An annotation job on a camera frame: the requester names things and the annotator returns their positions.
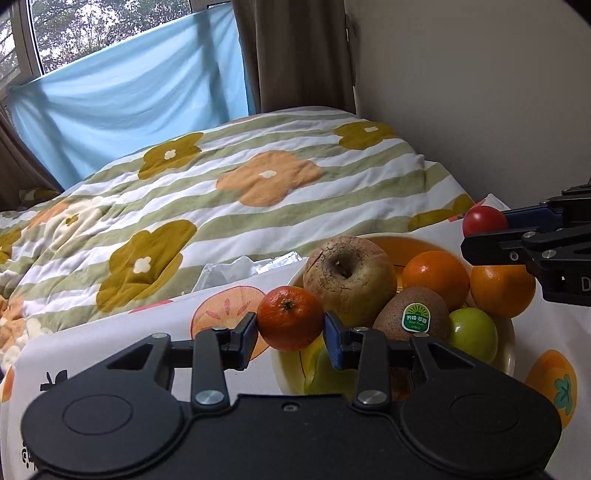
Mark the red tomato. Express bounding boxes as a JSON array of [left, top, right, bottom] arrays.
[[463, 205, 508, 237]]

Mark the green apple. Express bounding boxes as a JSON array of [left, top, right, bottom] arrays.
[[448, 307, 498, 364], [304, 347, 358, 400]]

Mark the brown kiwi with sticker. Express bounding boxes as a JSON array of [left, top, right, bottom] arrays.
[[373, 287, 451, 341]]

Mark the orange mandarin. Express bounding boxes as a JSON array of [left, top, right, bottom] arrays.
[[256, 286, 325, 352]]

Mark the orange in bowl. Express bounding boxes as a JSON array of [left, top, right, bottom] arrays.
[[402, 251, 470, 311], [470, 265, 536, 318]]

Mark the cream yellow fruit bowl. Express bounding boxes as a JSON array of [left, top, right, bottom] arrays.
[[271, 233, 516, 395]]

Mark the wrinkled brown apple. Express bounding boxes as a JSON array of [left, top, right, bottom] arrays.
[[303, 236, 398, 327]]

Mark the floral striped quilt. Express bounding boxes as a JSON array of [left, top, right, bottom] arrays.
[[1, 107, 473, 369]]

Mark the brown left curtain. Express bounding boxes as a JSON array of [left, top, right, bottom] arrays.
[[0, 109, 63, 211]]

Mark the brown curtain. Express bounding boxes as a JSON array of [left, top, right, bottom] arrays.
[[0, 109, 63, 211], [232, 0, 356, 113]]

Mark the light blue hanging sheet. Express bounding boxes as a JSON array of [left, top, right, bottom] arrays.
[[8, 3, 253, 188]]

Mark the brown right curtain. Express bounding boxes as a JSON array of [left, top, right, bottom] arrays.
[[232, 0, 356, 113]]

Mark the window with white frame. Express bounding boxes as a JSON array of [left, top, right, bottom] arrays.
[[0, 0, 218, 104]]

